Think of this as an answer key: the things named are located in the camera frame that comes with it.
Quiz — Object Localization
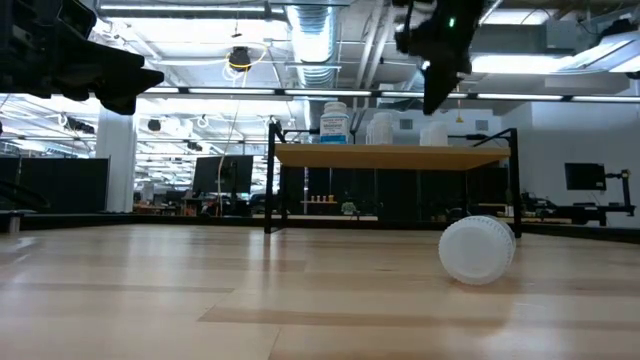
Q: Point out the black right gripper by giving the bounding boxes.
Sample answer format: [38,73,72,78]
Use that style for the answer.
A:
[394,0,486,116]

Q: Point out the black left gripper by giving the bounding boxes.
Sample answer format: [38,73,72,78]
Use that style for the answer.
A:
[0,0,165,115]

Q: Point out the white melatonin supplement bottle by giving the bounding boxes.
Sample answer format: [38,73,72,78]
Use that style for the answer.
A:
[319,101,350,146]

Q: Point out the translucent white plastic bottle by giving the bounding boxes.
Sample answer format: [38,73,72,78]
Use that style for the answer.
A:
[438,214,517,286]

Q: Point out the wooden shelf black metal legs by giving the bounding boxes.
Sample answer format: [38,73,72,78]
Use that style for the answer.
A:
[263,119,524,240]

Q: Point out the white pillar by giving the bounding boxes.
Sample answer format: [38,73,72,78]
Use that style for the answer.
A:
[95,107,137,214]

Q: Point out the rectangular ceiling light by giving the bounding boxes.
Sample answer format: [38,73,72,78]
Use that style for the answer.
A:
[469,52,581,76]

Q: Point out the black partition panel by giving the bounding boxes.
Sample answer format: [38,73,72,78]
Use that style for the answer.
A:
[0,157,110,214]

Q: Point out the black ceiling-hung device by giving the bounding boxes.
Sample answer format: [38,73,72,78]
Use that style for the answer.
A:
[228,45,254,72]

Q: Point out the black desk monitor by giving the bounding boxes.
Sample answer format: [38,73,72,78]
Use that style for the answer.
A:
[192,154,255,195]

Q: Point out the long ceiling light rail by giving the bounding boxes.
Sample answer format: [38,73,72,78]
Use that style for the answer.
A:
[0,84,640,104]

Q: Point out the silver ribbed air duct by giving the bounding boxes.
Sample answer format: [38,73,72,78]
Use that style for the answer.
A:
[287,4,341,89]

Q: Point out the black metal table frame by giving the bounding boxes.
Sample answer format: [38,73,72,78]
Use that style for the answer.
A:
[0,212,640,246]

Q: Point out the black wall screen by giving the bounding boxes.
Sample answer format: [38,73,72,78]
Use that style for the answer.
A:
[564,162,607,192]

